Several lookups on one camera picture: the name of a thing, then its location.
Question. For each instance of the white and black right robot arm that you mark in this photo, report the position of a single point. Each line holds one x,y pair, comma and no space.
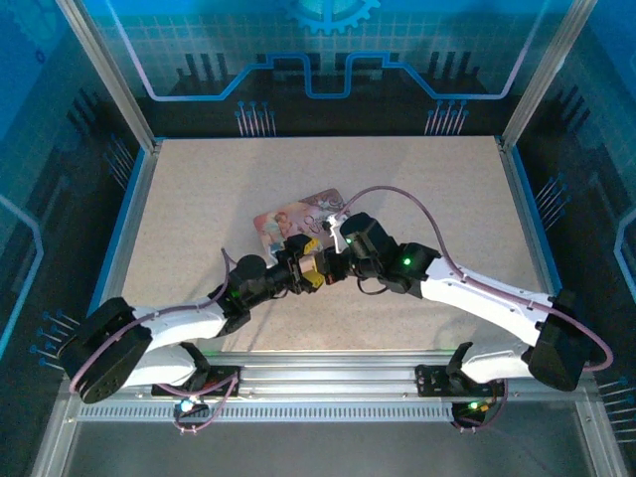
487,298

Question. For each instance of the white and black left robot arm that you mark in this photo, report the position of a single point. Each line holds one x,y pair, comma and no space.
169,328

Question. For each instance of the pink illustrated storybook box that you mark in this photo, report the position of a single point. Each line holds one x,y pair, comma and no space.
283,223

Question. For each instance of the aluminium mounting beam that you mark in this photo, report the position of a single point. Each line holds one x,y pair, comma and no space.
328,372

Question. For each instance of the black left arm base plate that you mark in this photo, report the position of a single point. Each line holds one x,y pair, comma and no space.
218,380

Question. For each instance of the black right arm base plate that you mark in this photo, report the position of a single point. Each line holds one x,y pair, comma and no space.
432,380

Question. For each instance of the aluminium frame post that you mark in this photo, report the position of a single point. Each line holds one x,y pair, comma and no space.
111,79
541,79

